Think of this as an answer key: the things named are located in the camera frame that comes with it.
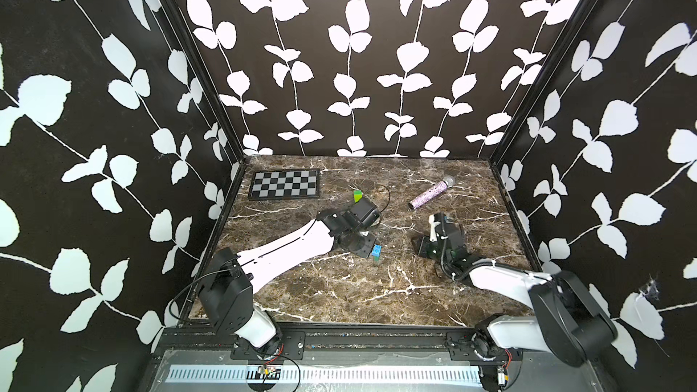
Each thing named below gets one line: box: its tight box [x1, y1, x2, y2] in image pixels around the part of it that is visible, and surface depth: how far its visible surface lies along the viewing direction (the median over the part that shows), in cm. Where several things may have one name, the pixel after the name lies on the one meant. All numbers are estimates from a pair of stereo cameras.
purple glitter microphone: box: [408, 175, 456, 210], surface depth 108 cm
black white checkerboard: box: [247, 168, 321, 201], surface depth 109 cm
